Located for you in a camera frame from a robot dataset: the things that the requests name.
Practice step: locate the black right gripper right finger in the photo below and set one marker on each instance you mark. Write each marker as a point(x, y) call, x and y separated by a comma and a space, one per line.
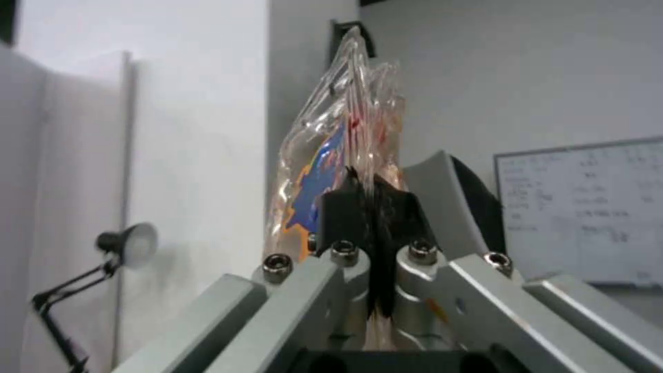
point(466, 295)

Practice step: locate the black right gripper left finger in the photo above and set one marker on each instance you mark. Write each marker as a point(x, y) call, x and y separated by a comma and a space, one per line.
point(290, 295)

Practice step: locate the clear printed plastic takeout bag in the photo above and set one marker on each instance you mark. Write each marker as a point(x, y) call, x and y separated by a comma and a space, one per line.
point(342, 155)

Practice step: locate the black desk lamp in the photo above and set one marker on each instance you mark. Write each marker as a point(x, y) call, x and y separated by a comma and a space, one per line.
point(103, 256)

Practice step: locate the white partition panel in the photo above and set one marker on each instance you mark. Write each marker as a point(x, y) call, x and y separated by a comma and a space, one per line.
point(72, 210)

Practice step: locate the white wall whiteboard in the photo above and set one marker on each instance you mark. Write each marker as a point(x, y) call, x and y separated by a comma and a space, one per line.
point(580, 210)

